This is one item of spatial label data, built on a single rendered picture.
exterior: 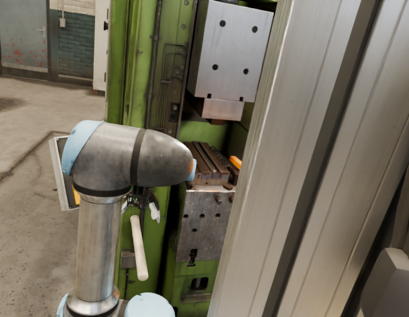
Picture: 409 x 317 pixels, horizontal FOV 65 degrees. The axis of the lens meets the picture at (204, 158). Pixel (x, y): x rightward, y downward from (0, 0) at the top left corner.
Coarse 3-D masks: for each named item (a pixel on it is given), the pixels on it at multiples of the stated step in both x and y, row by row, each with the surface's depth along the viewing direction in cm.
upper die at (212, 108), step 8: (184, 96) 181; (192, 96) 166; (192, 104) 166; (200, 104) 152; (208, 104) 148; (216, 104) 149; (224, 104) 150; (232, 104) 151; (240, 104) 152; (200, 112) 152; (208, 112) 149; (216, 112) 150; (224, 112) 152; (232, 112) 153; (240, 112) 154
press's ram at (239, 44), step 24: (216, 24) 134; (240, 24) 137; (264, 24) 140; (192, 48) 151; (216, 48) 138; (240, 48) 141; (264, 48) 144; (192, 72) 149; (216, 72) 143; (240, 72) 146; (216, 96) 147; (240, 96) 150
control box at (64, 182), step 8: (64, 136) 121; (56, 144) 119; (64, 144) 121; (56, 152) 119; (56, 160) 120; (56, 168) 122; (56, 176) 123; (64, 176) 119; (72, 176) 121; (64, 184) 119; (72, 184) 121; (64, 192) 119; (72, 192) 120; (64, 200) 120; (72, 200) 120; (64, 208) 121; (72, 208) 120
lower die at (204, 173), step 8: (184, 144) 195; (192, 144) 196; (192, 152) 184; (200, 152) 183; (208, 152) 187; (200, 160) 175; (216, 160) 178; (200, 168) 166; (208, 168) 167; (224, 168) 170; (200, 176) 163; (208, 176) 164; (216, 176) 165; (224, 176) 166; (200, 184) 165; (208, 184) 166; (216, 184) 167
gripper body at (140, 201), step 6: (138, 186) 113; (132, 192) 114; (138, 192) 115; (144, 192) 117; (150, 192) 119; (132, 198) 116; (138, 198) 116; (144, 198) 114; (150, 198) 120; (126, 204) 116; (132, 204) 118; (138, 204) 116; (144, 204) 117; (144, 210) 116
